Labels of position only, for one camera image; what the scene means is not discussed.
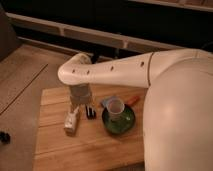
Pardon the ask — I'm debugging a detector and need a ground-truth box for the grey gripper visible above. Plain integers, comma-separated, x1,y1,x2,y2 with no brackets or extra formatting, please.
69,84,92,115

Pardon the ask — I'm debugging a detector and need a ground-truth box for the green plate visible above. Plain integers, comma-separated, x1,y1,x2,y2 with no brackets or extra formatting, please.
102,105,136,135

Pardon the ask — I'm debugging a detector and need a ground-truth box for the black eraser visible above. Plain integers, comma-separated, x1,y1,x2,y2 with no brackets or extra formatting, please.
85,105,96,119

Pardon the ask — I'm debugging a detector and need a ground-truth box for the black object on floor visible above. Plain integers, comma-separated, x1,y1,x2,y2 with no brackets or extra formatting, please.
0,131,10,144

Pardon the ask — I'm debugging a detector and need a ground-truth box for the wooden board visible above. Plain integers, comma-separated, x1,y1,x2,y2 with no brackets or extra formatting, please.
33,85,146,171

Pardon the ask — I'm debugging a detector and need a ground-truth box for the orange marker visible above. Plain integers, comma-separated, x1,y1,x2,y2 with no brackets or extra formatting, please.
125,96,140,106

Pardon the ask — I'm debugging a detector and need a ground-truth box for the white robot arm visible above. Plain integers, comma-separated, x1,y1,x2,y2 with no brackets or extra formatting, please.
58,49,213,171

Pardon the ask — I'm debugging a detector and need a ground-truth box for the small white bottle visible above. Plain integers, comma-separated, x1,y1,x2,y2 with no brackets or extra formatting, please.
64,113,79,134

